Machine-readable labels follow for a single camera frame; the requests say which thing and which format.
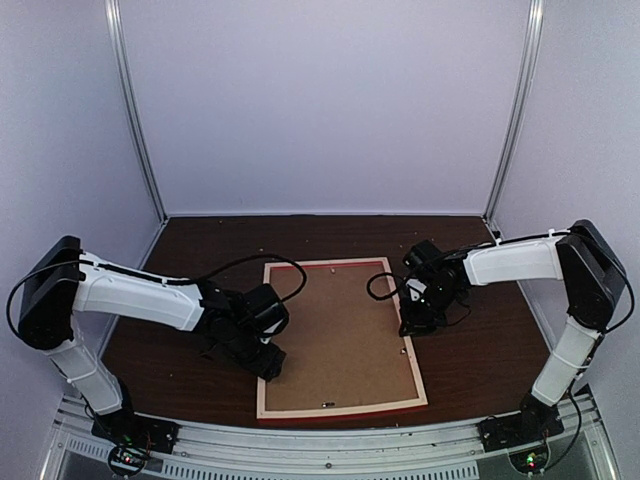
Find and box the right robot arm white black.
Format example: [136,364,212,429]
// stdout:
[396,219,636,442]

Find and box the red wooden picture frame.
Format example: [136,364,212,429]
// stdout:
[255,256,429,428]

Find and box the brown backing board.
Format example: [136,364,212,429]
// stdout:
[264,261,421,411]

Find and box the aluminium front rail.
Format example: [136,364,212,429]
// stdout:
[35,393,622,479]

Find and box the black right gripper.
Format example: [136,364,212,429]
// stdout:
[401,283,462,336]

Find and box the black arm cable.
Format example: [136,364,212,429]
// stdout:
[199,254,309,306]
[366,269,406,304]

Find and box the aluminium corner post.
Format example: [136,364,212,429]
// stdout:
[104,0,168,224]
[483,0,545,226]

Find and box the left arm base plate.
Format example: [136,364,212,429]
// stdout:
[91,410,179,454]

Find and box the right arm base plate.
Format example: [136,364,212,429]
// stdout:
[477,413,565,452]

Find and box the round led board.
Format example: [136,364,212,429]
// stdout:
[509,446,550,475]
[107,446,148,476]

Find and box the left aluminium corner post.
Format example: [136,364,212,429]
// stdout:
[104,0,168,224]

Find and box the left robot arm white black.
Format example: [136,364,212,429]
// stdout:
[5,236,289,444]

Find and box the right round led board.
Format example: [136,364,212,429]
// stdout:
[509,446,550,475]

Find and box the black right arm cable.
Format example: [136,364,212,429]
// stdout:
[366,269,406,304]

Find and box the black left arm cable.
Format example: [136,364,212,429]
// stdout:
[199,254,309,306]

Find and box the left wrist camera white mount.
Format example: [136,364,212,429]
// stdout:
[258,322,286,344]

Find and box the right aluminium corner post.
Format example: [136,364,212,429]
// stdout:
[483,0,545,226]

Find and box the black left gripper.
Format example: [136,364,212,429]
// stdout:
[222,326,286,382]

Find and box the left round led board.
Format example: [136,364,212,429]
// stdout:
[107,446,148,476]

